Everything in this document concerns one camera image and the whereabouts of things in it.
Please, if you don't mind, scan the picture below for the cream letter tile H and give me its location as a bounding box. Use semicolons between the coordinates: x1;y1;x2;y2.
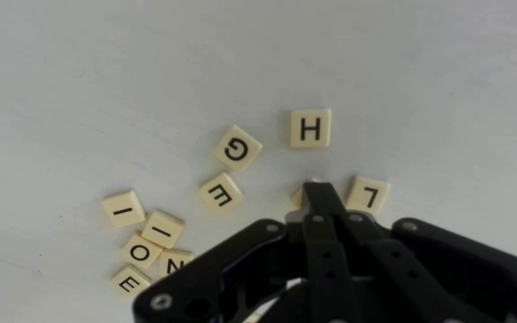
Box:
286;108;333;151

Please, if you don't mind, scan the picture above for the cream letter tile O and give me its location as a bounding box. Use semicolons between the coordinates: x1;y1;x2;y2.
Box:
118;232;164;272

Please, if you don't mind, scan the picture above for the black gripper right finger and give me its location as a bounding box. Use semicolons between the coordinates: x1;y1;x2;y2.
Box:
335;211;517;323

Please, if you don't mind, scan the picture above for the cream letter tile E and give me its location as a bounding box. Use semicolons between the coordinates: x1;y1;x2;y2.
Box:
107;265;153;302
197;171;245;218

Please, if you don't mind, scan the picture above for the cream letter tile N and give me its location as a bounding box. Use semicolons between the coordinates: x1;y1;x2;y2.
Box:
152;247;197;282

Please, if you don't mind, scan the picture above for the cream letter tile L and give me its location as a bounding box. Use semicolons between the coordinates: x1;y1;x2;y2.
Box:
344;175;392;220

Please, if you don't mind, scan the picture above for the cream letter tile I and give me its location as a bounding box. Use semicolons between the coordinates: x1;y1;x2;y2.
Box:
139;209;186;252
98;189;146;232

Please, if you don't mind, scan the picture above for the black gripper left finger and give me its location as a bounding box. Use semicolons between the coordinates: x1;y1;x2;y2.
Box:
130;182;362;323

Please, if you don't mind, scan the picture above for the cream letter tile G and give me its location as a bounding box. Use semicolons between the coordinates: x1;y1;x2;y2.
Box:
211;123;265;175

